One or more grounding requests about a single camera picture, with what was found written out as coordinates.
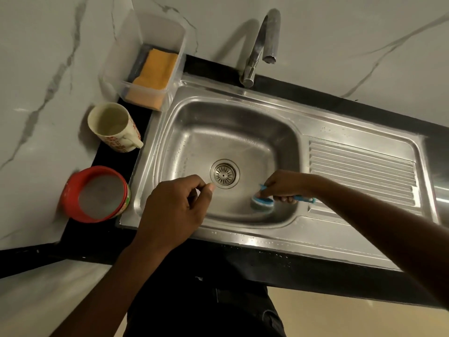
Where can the person's left hand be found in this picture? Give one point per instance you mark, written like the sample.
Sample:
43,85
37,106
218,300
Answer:
175,214

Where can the person's right hand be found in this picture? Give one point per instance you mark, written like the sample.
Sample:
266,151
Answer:
286,187

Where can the blue brush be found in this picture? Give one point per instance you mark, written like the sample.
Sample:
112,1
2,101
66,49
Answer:
263,204

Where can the stainless steel sink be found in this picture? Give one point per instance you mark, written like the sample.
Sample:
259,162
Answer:
245,136

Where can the cream floral mug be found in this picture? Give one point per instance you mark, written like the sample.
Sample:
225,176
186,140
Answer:
108,122

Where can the orange sponge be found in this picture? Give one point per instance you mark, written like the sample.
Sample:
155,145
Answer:
156,71

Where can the chrome faucet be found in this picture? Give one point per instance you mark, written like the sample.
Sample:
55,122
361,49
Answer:
272,35

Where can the person's left forearm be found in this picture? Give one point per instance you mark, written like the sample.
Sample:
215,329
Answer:
98,298

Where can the person's right forearm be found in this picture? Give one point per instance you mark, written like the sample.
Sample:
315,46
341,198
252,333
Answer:
386,228

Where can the person's black clothing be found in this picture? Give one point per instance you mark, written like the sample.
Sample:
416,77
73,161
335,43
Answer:
210,308

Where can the round metal drain strainer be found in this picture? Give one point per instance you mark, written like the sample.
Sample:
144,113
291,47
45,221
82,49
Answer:
225,173

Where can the red round soap tub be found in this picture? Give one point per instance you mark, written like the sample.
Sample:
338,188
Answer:
68,200

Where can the grey metal appliance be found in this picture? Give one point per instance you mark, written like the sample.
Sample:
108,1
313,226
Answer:
42,298

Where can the clear plastic container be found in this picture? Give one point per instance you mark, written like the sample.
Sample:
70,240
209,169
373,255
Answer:
122,52

